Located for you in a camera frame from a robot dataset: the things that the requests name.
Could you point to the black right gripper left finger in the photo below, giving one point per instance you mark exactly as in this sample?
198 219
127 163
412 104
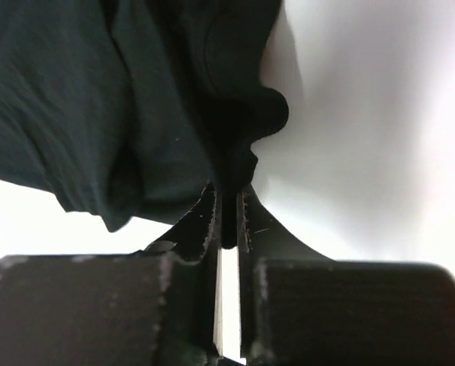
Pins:
153 307

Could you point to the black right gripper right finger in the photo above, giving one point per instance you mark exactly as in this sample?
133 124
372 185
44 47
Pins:
299 307

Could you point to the black t shirt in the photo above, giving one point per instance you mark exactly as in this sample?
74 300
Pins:
124 109

